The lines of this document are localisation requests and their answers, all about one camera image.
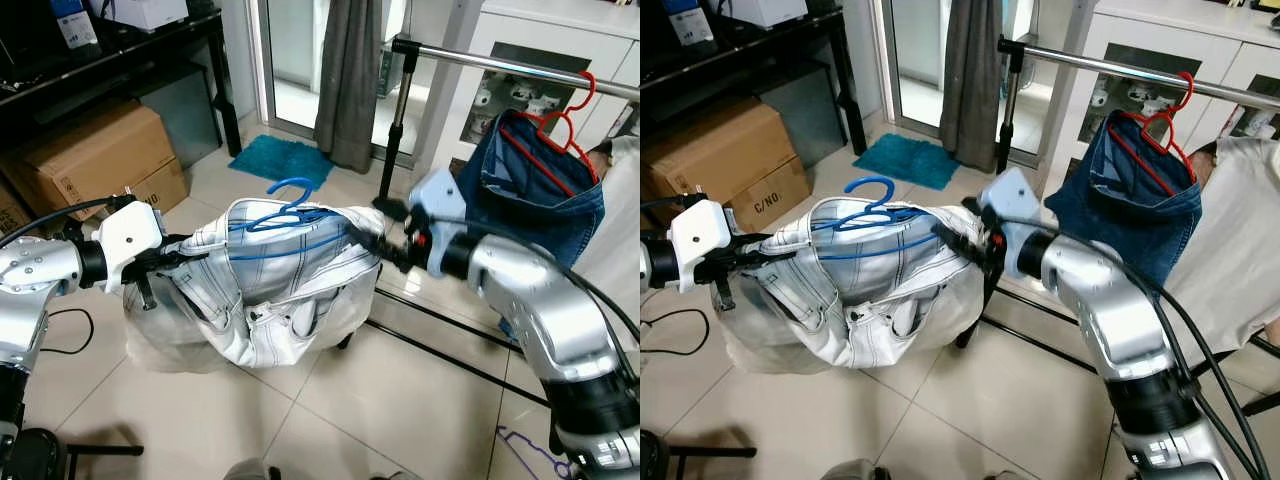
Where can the blue denim jeans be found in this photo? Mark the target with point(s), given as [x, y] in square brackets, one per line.
[1130, 230]
[545, 225]

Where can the teal bath mat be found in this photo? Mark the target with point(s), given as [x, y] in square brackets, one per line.
[905, 160]
[280, 160]

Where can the brown rounded object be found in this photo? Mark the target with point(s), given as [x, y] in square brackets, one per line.
[1203, 165]
[600, 165]

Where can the grey robot left foot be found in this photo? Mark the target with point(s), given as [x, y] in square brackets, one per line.
[252, 470]
[850, 470]

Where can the grey robot foot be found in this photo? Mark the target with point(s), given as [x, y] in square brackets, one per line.
[395, 476]
[850, 470]
[252, 470]

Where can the purple hanger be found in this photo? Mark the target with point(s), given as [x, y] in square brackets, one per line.
[512, 435]

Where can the grey curtain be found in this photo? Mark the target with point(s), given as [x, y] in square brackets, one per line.
[350, 90]
[975, 90]

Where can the red plastic hanger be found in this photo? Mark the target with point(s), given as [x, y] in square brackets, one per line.
[540, 163]
[1145, 158]

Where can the cardboard box printed C/NO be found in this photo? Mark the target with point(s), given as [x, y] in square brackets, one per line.
[770, 200]
[165, 190]

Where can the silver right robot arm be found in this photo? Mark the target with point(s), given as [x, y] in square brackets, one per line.
[540, 300]
[1110, 310]

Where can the white shirt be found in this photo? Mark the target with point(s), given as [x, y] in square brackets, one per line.
[1240, 230]
[622, 220]

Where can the grey metal panel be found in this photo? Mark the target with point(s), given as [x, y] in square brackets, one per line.
[810, 105]
[185, 110]

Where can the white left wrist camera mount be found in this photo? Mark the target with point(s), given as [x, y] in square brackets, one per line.
[700, 235]
[130, 235]

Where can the small white cup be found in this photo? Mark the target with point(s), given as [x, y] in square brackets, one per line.
[1160, 105]
[547, 105]

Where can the blue and white carton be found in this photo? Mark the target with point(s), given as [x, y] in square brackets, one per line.
[72, 25]
[695, 22]

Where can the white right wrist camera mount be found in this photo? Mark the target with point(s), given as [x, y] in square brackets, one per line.
[435, 195]
[1008, 195]

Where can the black and white mug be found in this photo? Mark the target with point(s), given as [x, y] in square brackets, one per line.
[1135, 93]
[520, 92]

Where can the grey robot right foot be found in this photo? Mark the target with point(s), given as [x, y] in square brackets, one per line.
[395, 476]

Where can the white sliding door frame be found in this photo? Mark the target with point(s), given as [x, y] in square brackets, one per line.
[262, 60]
[888, 60]

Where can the white desktop device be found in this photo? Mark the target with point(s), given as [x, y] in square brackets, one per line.
[140, 12]
[775, 12]

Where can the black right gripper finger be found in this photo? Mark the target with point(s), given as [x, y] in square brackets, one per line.
[977, 254]
[397, 257]
[968, 227]
[392, 232]

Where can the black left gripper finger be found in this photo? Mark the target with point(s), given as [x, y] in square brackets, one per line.
[198, 269]
[759, 260]
[197, 256]
[759, 272]

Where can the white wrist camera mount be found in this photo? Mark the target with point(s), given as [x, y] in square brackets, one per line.
[1008, 195]
[435, 195]
[700, 235]
[130, 235]

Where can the white glass door cabinet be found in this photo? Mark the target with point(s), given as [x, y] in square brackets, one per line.
[1150, 25]
[540, 25]

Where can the blue plastic hanger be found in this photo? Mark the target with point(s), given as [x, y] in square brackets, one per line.
[868, 180]
[288, 182]

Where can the steel and black clothes rack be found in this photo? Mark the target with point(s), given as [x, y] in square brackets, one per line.
[500, 65]
[1100, 65]

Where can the black side table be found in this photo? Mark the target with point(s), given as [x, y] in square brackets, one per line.
[760, 40]
[120, 45]

